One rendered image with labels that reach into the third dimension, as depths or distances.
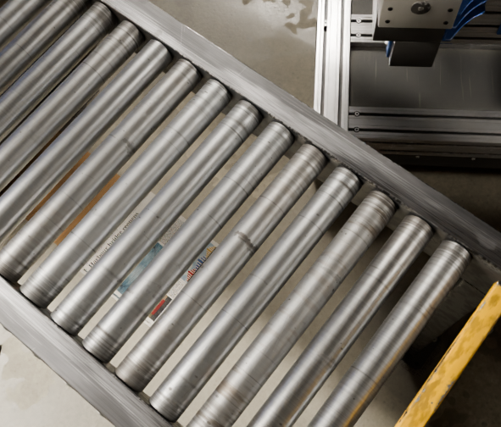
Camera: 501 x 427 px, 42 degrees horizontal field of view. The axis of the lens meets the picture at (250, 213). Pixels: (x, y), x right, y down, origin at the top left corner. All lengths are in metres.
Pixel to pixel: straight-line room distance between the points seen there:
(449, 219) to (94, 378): 0.56
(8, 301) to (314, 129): 0.53
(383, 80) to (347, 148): 0.77
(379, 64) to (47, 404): 1.24
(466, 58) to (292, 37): 0.55
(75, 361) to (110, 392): 0.07
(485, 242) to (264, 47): 1.24
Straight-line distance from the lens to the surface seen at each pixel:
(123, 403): 0.94
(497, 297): 0.96
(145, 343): 0.95
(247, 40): 2.09
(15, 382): 1.87
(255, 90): 1.06
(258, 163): 1.01
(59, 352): 0.98
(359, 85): 1.76
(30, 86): 1.16
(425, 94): 1.77
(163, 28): 1.15
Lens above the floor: 1.71
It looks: 70 degrees down
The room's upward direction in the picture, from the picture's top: 10 degrees counter-clockwise
